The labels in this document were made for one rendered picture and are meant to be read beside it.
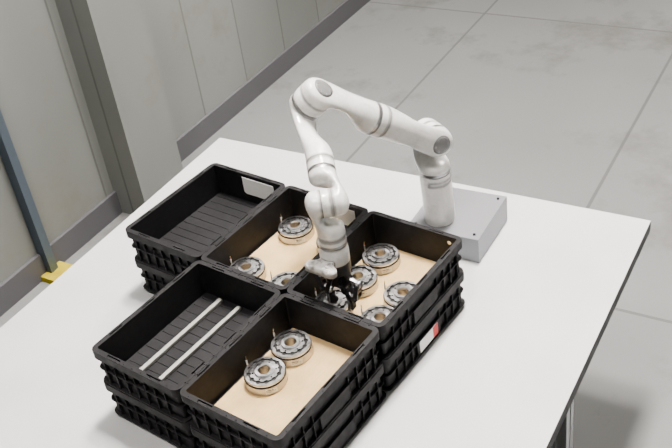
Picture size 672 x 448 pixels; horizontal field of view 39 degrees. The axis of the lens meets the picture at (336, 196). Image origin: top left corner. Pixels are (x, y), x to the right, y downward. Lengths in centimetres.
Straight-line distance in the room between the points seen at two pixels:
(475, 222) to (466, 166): 172
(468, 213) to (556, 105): 221
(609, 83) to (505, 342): 286
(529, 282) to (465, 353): 33
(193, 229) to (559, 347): 113
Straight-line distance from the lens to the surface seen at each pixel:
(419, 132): 260
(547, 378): 246
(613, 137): 473
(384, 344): 233
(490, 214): 285
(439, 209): 278
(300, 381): 232
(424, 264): 260
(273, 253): 272
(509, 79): 527
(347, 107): 244
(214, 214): 294
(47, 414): 265
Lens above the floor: 245
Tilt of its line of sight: 34 degrees down
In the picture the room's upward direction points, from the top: 9 degrees counter-clockwise
